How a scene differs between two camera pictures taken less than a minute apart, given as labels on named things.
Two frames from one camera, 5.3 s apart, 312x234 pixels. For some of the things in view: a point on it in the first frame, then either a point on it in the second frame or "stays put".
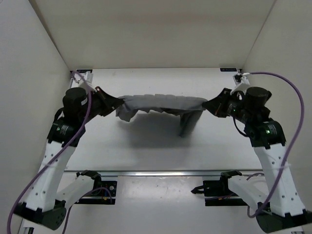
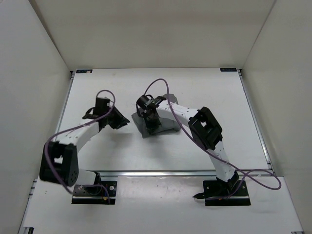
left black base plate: [100, 188] stays put
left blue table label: [84, 70] stays put
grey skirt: [190, 108] -> [166, 125]
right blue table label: [228, 69] stays put
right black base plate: [220, 188] stays put
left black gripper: [111, 102] -> [121, 121]
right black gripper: [215, 105] -> [151, 127]
